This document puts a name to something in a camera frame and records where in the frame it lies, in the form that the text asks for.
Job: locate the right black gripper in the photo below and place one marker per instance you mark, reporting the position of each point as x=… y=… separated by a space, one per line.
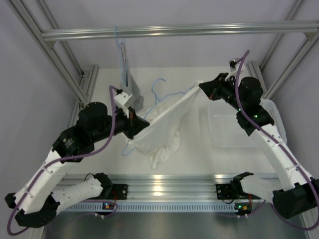
x=218 y=84

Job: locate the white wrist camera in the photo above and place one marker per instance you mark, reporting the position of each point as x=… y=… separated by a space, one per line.
x=234 y=68
x=124 y=101

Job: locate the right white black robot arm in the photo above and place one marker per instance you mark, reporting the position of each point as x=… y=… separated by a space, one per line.
x=297 y=191

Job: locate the aluminium frame left posts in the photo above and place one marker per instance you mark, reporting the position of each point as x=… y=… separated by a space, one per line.
x=83 y=85

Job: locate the clear plastic basket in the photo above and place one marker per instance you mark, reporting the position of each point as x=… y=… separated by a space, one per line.
x=225 y=131

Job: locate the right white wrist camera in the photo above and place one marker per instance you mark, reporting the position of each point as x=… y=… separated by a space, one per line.
x=234 y=68

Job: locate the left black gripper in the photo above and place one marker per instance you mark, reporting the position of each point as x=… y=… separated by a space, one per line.
x=134 y=121

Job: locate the slotted cable duct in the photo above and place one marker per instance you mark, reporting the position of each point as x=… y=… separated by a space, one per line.
x=107 y=207

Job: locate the aluminium frame right posts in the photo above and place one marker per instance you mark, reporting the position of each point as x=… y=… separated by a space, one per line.
x=275 y=52

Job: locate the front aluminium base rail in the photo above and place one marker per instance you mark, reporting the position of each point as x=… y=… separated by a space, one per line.
x=171 y=188

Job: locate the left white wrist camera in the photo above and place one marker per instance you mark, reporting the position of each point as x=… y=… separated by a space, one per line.
x=124 y=101

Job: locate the aluminium frame posts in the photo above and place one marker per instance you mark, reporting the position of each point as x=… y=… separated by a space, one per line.
x=275 y=52
x=83 y=85

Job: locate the white tank top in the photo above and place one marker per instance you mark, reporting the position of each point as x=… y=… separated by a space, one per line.
x=161 y=139

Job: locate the aluminium hanging rail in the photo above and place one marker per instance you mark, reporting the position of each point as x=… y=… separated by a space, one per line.
x=291 y=26

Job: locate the grey tank top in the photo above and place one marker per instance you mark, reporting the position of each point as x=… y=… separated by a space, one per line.
x=134 y=89

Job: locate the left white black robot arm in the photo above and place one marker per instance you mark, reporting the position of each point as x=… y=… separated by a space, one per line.
x=38 y=203

